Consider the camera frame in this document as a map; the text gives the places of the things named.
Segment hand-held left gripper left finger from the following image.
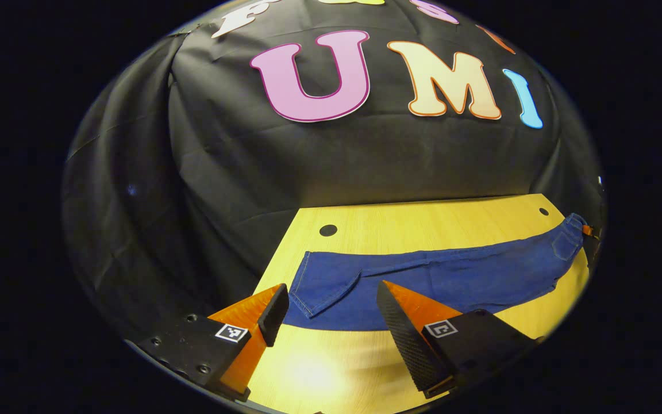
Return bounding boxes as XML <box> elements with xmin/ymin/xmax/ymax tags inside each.
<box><xmin>136</xmin><ymin>283</ymin><xmax>290</xmax><ymax>402</ymax></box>

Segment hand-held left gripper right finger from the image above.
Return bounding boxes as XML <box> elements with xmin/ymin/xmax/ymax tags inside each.
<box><xmin>376</xmin><ymin>280</ymin><xmax>544</xmax><ymax>399</ymax></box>

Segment blue jeans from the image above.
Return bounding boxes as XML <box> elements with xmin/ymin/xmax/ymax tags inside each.
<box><xmin>282</xmin><ymin>213</ymin><xmax>590</xmax><ymax>332</ymax></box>

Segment black backdrop cloth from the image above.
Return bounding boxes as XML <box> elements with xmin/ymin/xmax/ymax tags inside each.
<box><xmin>62</xmin><ymin>0</ymin><xmax>605</xmax><ymax>346</ymax></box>

